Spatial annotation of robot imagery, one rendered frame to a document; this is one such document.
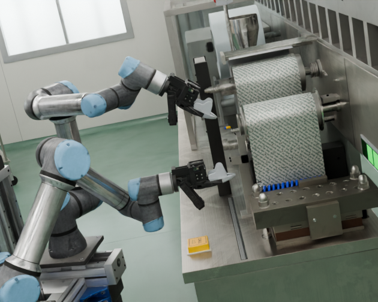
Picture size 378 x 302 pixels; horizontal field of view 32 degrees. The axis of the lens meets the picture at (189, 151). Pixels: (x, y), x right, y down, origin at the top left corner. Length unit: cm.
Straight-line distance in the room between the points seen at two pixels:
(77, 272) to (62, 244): 13
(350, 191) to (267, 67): 58
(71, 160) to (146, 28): 578
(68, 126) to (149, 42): 523
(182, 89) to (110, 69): 564
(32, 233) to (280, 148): 85
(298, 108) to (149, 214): 61
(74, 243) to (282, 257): 89
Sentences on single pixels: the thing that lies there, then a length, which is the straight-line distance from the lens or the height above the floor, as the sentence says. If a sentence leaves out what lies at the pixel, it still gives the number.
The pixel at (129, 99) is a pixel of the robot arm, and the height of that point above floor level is 141.
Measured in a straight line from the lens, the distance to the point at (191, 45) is 315.
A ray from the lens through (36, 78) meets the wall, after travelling 795.
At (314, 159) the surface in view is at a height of 110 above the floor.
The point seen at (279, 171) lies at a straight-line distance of 223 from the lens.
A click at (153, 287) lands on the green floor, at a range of 396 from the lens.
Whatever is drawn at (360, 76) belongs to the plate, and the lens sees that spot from 192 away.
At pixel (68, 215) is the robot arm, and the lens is 256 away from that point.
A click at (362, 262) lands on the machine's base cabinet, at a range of 213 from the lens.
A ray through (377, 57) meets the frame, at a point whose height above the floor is 148.
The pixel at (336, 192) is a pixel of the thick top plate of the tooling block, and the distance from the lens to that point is 212.
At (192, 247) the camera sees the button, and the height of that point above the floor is 92.
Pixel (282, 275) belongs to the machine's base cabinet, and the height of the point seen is 83.
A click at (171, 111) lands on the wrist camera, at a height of 134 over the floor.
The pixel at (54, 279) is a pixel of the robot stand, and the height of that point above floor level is 73.
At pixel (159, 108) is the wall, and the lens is 786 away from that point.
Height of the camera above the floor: 184
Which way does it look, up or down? 17 degrees down
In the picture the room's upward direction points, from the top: 12 degrees counter-clockwise
